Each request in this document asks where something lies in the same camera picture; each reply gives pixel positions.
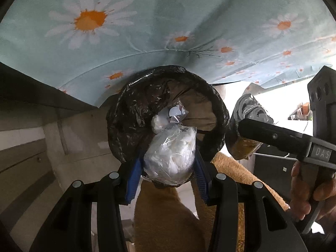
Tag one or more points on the person's right hand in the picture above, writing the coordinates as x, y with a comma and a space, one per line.
301, 193

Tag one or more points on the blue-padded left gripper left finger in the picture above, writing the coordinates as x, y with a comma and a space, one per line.
133, 179

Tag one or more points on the silver foil wrapper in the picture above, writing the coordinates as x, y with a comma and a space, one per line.
176, 113

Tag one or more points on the tissue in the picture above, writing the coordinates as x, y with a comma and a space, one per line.
170, 157

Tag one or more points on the white tissue ball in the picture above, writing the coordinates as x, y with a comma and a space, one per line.
159, 123

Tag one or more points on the daisy print blue tablecloth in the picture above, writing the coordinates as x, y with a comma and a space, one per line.
88, 48

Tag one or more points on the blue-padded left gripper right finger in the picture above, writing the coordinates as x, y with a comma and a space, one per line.
202, 176

